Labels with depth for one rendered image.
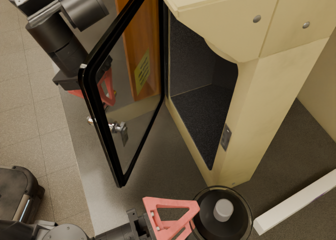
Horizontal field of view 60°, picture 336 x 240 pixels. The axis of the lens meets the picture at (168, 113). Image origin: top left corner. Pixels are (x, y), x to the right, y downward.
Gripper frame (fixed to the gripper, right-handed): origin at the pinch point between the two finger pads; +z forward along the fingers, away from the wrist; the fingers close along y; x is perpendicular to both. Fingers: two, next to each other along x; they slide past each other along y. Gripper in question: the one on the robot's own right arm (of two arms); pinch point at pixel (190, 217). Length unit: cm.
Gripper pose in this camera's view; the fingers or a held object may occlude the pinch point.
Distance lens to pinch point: 48.8
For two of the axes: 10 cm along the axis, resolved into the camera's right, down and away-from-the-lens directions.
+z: 9.3, -3.0, 2.3
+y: 0.1, -5.9, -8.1
